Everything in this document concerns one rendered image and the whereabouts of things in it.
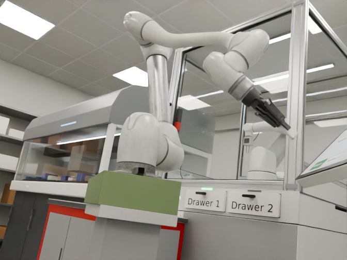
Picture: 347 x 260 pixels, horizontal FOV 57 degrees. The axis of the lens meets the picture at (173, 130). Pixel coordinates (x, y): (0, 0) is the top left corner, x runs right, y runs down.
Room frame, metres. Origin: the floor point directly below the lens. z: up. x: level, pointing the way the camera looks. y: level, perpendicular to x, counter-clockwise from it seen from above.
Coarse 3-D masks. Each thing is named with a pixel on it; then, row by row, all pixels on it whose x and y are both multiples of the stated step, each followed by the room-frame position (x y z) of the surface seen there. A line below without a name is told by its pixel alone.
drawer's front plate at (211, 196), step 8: (192, 192) 1.91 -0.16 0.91; (208, 192) 1.82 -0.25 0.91; (216, 192) 1.78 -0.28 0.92; (224, 192) 1.74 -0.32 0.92; (192, 200) 1.91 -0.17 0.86; (200, 200) 1.86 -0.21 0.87; (208, 200) 1.82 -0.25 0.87; (216, 200) 1.77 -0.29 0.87; (224, 200) 1.74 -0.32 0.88; (200, 208) 1.85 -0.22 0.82; (208, 208) 1.81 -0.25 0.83; (216, 208) 1.77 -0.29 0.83; (224, 208) 1.74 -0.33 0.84
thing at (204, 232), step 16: (192, 224) 1.92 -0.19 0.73; (208, 224) 1.83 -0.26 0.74; (224, 224) 1.75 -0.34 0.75; (240, 224) 1.67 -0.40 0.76; (256, 224) 1.60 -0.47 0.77; (272, 224) 1.54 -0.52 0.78; (288, 224) 1.48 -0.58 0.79; (192, 240) 1.90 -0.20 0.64; (208, 240) 1.82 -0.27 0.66; (224, 240) 1.74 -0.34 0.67; (240, 240) 1.67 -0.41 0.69; (256, 240) 1.60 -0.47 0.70; (272, 240) 1.54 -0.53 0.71; (288, 240) 1.48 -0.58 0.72; (304, 240) 1.49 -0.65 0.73; (320, 240) 1.61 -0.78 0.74; (336, 240) 1.74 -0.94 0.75; (192, 256) 1.89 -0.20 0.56; (208, 256) 1.81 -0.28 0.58; (224, 256) 1.73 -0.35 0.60; (240, 256) 1.66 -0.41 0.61; (256, 256) 1.59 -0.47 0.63; (272, 256) 1.53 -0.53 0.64; (288, 256) 1.48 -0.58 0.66; (304, 256) 1.50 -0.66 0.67; (320, 256) 1.61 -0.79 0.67; (336, 256) 1.74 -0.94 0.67
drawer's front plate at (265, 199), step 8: (232, 192) 1.70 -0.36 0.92; (240, 192) 1.66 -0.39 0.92; (248, 192) 1.63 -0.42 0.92; (256, 192) 1.59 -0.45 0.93; (232, 200) 1.70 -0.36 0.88; (240, 200) 1.66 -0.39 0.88; (248, 200) 1.62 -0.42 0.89; (256, 200) 1.59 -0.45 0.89; (264, 200) 1.56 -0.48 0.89; (272, 200) 1.53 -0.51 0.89; (232, 208) 1.69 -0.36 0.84; (240, 208) 1.66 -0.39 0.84; (256, 208) 1.59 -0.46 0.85; (264, 208) 1.55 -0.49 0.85; (272, 208) 1.52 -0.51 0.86; (272, 216) 1.52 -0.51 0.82
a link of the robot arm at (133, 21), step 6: (132, 12) 1.34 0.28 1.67; (138, 12) 1.33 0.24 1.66; (126, 18) 1.35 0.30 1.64; (132, 18) 1.31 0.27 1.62; (138, 18) 1.30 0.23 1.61; (144, 18) 1.29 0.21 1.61; (150, 18) 1.30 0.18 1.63; (126, 24) 1.36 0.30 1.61; (132, 24) 1.32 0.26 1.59; (138, 24) 1.30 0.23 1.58; (132, 30) 1.34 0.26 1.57; (138, 30) 1.31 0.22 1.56; (138, 36) 1.34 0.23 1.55; (138, 42) 1.43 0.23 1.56; (144, 42) 1.40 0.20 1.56; (150, 42) 1.41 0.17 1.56
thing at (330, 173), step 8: (344, 160) 0.88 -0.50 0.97; (320, 168) 1.05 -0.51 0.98; (328, 168) 0.96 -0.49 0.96; (336, 168) 0.92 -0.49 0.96; (344, 168) 0.88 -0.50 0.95; (304, 176) 1.15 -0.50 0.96; (312, 176) 1.09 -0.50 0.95; (320, 176) 1.05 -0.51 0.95; (328, 176) 1.00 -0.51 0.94; (336, 176) 0.96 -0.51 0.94; (344, 176) 0.92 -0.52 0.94; (304, 184) 1.21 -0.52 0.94; (312, 184) 1.15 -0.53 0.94; (320, 184) 1.10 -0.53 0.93
